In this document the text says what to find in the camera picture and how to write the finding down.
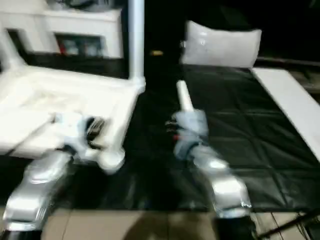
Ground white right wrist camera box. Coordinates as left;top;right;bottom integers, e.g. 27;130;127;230
171;110;211;157

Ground black work mat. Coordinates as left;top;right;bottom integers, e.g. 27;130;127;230
0;52;320;213

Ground white plastic table top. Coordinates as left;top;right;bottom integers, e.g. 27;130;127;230
0;65;147;176

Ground white plastic table leg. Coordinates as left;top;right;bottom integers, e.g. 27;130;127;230
0;27;27;72
175;80;197;115
127;0;147;83

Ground white cabinet with glass doors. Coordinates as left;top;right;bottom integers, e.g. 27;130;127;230
0;0;126;60

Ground grey pillow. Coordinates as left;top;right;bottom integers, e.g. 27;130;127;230
180;20;263;69

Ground white flat panel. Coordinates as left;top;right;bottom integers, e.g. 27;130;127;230
251;67;320;162

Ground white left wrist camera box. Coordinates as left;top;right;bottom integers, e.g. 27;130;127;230
52;112;96;162

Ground small red bottle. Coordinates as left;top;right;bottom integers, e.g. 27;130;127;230
57;41;68;56

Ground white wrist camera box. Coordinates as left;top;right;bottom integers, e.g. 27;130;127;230
52;112;96;162
171;110;211;157

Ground black stand leg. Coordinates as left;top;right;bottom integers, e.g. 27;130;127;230
259;209;320;239

